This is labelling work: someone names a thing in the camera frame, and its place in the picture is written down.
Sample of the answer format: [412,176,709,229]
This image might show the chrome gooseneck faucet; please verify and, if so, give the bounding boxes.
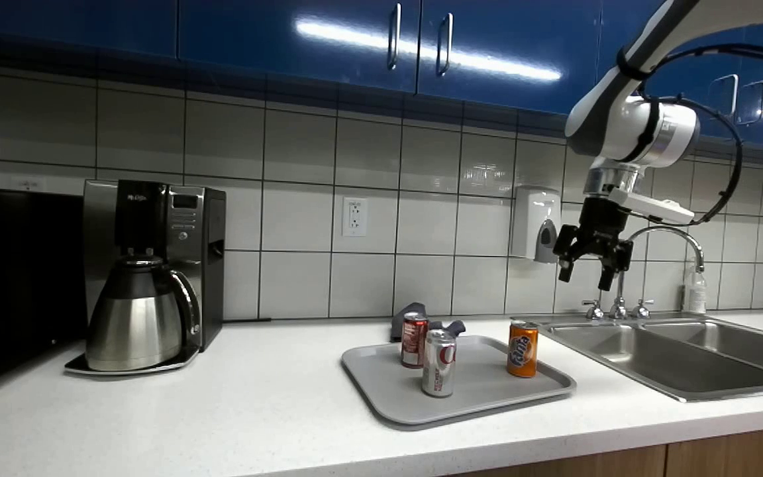
[612,221,709,322]

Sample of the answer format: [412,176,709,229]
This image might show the stainless steel double sink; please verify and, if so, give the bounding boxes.
[538,314,763,407]

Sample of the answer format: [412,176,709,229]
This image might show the silver soda can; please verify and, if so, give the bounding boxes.
[418,327,462,400]

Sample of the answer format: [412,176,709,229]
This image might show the steel coffee carafe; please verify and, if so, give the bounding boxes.
[85,257,201,373]

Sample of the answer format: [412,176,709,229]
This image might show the silver cabinet handle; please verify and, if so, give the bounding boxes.
[746,78,763,122]
[384,0,405,73]
[434,10,460,81]
[713,73,743,119]

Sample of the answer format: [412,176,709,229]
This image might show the wooden lower cabinets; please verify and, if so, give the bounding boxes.
[450,422,763,477]

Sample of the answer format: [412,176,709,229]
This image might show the blue upper cabinets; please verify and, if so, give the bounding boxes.
[0,0,763,155]

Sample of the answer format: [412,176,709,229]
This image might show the orange soda can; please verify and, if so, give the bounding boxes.
[506,318,543,383]

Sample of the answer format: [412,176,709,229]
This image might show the black microwave oven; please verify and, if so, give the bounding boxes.
[0,183,91,395]

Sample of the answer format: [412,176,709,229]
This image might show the grey plastic tray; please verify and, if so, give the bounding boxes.
[340,332,579,432]

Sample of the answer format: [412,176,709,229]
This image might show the red soda can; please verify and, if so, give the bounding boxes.
[397,310,432,372]

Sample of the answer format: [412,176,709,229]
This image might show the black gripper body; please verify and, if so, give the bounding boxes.
[555,196,636,267]

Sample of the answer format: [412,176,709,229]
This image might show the black steel coffee maker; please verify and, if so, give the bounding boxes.
[61,179,229,380]

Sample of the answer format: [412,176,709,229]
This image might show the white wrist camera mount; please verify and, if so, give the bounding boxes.
[580,165,701,229]

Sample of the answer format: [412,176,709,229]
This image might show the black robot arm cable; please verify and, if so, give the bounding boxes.
[615,41,763,229]

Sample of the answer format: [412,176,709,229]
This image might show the white wall soap dispenser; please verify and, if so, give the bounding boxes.
[510,185,566,265]

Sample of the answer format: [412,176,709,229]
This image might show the white wall outlet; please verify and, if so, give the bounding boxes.
[340,195,371,238]

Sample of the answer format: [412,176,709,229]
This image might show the white soap bottle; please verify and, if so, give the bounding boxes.
[681,262,713,318]

